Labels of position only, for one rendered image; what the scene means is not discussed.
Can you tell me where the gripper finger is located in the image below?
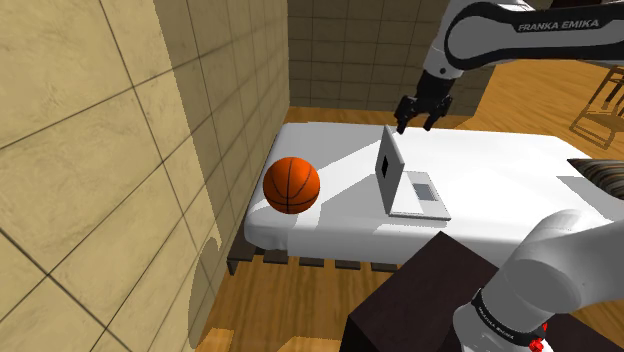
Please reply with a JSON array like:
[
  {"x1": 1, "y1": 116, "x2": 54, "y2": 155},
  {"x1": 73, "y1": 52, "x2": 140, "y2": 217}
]
[
  {"x1": 422, "y1": 99, "x2": 453, "y2": 132},
  {"x1": 393, "y1": 97, "x2": 417, "y2": 136}
]

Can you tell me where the grey open laptop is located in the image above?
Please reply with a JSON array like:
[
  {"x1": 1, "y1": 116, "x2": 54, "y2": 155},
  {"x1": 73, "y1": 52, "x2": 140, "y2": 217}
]
[{"x1": 374, "y1": 124, "x2": 453, "y2": 223}]

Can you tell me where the white bed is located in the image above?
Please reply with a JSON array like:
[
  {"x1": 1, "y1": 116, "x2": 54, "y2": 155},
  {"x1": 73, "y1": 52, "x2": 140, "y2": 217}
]
[{"x1": 225, "y1": 121, "x2": 624, "y2": 277}]

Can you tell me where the orange basketball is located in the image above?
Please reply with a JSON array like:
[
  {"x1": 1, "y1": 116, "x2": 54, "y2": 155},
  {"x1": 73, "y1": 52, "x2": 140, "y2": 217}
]
[{"x1": 262, "y1": 156, "x2": 322, "y2": 216}]

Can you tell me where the wooden chair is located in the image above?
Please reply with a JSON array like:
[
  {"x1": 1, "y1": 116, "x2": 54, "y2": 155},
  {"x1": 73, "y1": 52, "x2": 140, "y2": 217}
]
[{"x1": 568, "y1": 65, "x2": 624, "y2": 151}]

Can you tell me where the brown striped pillow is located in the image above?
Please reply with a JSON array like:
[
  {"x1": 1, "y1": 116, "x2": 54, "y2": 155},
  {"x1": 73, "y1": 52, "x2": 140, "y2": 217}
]
[{"x1": 566, "y1": 157, "x2": 624, "y2": 202}]

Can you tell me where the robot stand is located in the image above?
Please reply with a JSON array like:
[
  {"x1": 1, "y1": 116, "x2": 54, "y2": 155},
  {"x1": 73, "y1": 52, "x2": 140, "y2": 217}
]
[{"x1": 339, "y1": 230, "x2": 624, "y2": 352}]

